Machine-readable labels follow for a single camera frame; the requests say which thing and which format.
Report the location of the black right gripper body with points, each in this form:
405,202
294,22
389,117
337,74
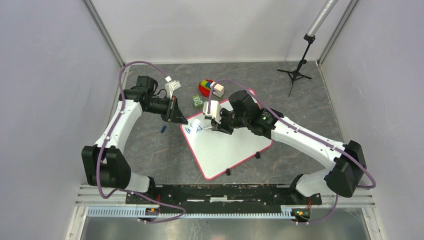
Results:
228,122

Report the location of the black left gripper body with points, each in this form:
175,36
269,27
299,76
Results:
170,104

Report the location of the blue marker cap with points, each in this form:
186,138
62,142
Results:
163,129

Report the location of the white board with pink rim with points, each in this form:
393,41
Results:
214,151

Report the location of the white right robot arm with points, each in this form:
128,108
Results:
344,163

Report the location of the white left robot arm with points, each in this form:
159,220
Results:
104,162

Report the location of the green frog toy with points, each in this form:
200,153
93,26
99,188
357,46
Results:
198,101

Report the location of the colourful toy block stack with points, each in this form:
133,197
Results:
207,86

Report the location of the black board clip far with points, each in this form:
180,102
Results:
257,155

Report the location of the black tripod stand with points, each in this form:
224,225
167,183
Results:
310,37

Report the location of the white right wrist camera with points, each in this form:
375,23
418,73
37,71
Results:
211,111

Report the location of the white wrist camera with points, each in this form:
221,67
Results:
171,86
211,111

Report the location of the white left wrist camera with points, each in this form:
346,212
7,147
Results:
171,86

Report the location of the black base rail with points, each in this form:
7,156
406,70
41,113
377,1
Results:
231,198

